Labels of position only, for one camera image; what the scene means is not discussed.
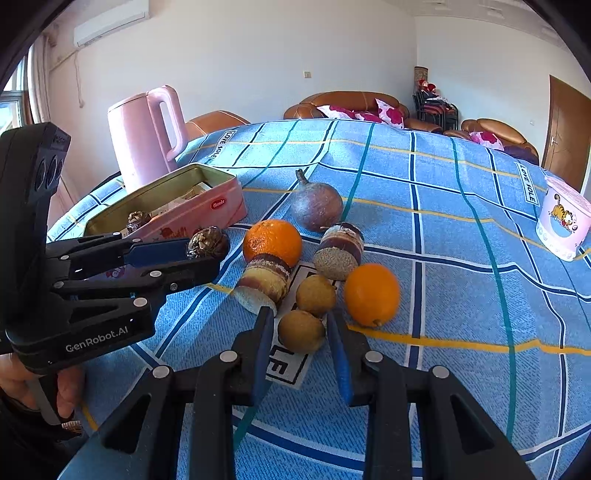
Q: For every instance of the white air conditioner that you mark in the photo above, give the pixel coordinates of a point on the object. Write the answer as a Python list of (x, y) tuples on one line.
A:
[(111, 25)]

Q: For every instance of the cream paper packet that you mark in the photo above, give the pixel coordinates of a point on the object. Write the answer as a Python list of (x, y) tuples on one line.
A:
[(189, 194)]

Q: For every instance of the pale curtain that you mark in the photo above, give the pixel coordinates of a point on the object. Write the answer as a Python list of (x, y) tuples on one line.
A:
[(39, 83)]

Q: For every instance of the brown leather recliner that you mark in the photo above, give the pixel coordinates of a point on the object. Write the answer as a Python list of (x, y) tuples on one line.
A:
[(217, 121)]

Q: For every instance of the red plush toy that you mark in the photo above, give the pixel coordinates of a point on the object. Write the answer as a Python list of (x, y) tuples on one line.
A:
[(427, 86)]

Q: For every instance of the person's left forearm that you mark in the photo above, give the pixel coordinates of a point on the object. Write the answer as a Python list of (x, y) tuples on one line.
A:
[(23, 447)]

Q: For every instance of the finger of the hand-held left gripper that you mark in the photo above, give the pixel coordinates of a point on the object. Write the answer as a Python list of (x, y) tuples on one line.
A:
[(175, 277), (157, 251)]

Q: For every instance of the brown leather sofa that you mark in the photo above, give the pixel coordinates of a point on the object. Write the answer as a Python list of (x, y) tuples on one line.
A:
[(351, 99)]

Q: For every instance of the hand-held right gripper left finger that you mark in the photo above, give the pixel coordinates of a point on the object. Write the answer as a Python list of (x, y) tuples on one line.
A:
[(264, 360)]

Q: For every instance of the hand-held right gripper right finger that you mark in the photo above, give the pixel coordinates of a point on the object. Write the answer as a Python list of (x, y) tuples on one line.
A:
[(340, 364)]

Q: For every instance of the window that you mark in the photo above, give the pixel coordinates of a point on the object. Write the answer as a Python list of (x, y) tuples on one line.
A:
[(11, 106)]

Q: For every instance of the person's left hand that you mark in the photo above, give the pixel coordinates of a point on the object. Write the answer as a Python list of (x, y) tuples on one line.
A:
[(69, 392)]

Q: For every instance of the tall patterned vase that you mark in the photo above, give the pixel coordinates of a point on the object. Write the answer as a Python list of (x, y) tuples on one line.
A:
[(421, 74)]

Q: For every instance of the brown round fruit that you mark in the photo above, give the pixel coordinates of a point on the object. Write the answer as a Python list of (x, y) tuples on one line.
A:
[(315, 295), (300, 331)]

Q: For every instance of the pink cartoon cup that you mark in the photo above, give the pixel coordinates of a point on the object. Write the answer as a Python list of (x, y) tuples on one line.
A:
[(561, 217)]

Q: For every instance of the pink tin box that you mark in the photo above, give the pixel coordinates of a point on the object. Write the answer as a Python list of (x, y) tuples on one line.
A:
[(217, 207)]

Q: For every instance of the purple passion fruit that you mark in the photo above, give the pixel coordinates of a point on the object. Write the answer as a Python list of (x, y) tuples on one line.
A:
[(316, 205)]

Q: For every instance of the purple cloth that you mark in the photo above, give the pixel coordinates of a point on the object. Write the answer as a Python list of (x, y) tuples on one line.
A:
[(519, 153)]

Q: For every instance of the orange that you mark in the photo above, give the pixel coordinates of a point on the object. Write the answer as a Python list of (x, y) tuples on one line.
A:
[(371, 295), (272, 240)]

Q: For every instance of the brown leather armchair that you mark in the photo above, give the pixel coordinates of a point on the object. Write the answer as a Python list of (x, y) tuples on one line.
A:
[(498, 131)]

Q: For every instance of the brown wooden door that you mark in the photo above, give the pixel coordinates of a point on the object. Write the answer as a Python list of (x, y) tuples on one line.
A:
[(565, 134)]

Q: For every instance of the pink electric kettle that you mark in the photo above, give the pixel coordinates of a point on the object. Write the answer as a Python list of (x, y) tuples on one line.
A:
[(138, 138)]

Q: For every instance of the red white floral pillow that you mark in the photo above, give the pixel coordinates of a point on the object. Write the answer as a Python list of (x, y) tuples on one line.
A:
[(485, 139), (390, 113), (351, 114)]

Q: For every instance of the stacked dark chairs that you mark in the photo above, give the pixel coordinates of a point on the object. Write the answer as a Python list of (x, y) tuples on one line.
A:
[(436, 110)]

